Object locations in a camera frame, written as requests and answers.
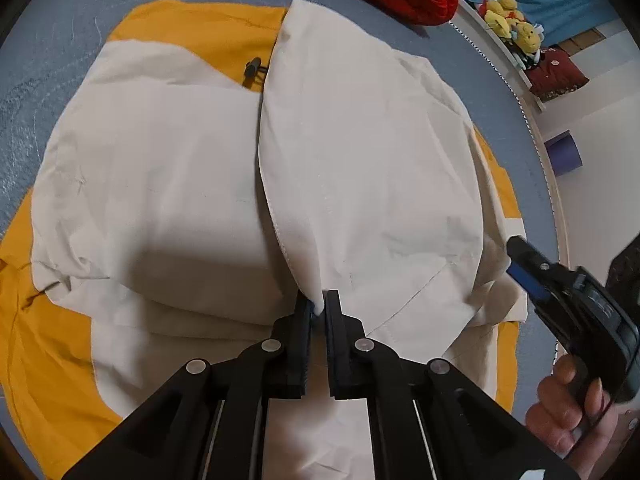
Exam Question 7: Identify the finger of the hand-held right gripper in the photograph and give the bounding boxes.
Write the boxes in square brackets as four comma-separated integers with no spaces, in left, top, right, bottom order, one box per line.
[505,236,576,307]

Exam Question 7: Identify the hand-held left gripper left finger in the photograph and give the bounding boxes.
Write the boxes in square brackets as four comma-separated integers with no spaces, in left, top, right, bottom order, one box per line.
[60,290,313,480]

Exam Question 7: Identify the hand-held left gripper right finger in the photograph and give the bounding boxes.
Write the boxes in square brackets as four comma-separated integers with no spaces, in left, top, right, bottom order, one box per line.
[324,289,581,480]

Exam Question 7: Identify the beige and yellow hooded jacket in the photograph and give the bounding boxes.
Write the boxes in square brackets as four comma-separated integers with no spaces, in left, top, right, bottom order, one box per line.
[0,0,531,480]

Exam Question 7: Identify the person's right hand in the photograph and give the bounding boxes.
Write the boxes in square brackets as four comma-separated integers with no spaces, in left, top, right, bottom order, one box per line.
[525,354,640,463]

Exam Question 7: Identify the dark cloth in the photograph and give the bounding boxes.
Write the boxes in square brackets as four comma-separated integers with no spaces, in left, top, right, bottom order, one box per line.
[606,245,640,321]

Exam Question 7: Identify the dark red cushion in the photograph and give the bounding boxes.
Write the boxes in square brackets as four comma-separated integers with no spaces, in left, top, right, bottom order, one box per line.
[529,46,590,98]

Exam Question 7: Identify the yellow plush toys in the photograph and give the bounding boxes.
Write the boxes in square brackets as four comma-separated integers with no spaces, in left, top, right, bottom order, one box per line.
[457,0,548,113]

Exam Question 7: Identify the grey quilted mattress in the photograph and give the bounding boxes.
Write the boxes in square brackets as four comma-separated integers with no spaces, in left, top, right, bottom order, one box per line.
[0,0,566,480]

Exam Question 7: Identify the wooden bed frame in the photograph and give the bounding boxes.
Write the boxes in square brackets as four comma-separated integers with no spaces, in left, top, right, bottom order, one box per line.
[525,105,571,266]

